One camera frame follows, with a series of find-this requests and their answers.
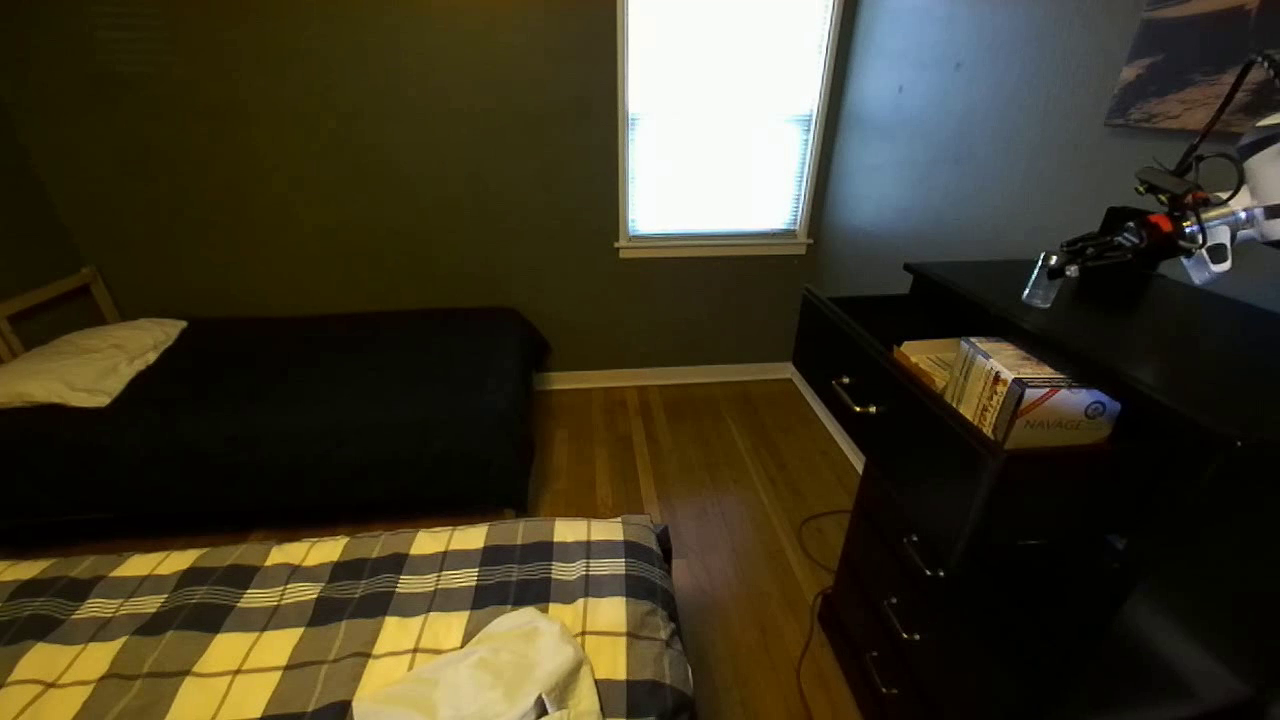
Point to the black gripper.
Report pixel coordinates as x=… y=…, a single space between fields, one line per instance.
x=1125 y=238

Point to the clear plastic container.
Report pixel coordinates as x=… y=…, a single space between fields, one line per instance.
x=1043 y=283

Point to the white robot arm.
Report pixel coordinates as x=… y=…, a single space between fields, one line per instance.
x=1198 y=206

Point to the open black top drawer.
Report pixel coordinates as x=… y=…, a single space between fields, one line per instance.
x=890 y=412

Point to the black dresser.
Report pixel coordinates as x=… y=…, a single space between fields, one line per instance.
x=1121 y=581

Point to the white framed window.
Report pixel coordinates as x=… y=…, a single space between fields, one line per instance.
x=718 y=126

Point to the white cloth on bed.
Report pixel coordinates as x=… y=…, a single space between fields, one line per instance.
x=522 y=667

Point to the black covered bed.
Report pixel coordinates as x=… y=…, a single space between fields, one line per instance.
x=285 y=421

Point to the plaid yellow grey bed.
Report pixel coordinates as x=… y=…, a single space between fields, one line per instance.
x=300 y=630

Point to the wooden headboard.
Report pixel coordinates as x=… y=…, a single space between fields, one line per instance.
x=51 y=294

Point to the white pillow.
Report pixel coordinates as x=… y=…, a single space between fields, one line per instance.
x=84 y=371

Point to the wall picture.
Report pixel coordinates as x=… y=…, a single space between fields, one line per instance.
x=1185 y=56

